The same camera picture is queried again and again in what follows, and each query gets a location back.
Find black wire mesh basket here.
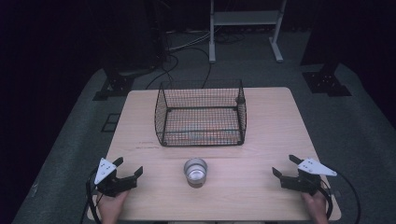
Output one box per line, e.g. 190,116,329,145
154,79,248,148

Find black tape floor marking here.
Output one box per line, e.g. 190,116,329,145
100,113,122,133

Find black metal stand base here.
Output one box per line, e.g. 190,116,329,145
301,61,353,98
92,65,136,102

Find person's right hand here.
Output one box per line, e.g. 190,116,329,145
301,190,330,224

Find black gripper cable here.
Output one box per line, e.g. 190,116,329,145
318,171,362,224
79,167,105,224

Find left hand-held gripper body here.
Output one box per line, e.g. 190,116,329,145
93,157,138,198

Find clear glass cup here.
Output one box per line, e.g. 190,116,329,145
183,157,209,189

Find white floor cables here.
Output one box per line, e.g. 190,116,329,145
167,30,213,53

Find black floor cable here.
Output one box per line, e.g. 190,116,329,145
145,46,213,91

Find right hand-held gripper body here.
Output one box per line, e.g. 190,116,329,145
280,158,338,197

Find person's left hand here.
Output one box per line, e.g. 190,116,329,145
96,189,130,224

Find white metal stand frame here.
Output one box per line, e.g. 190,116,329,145
208,0,289,64

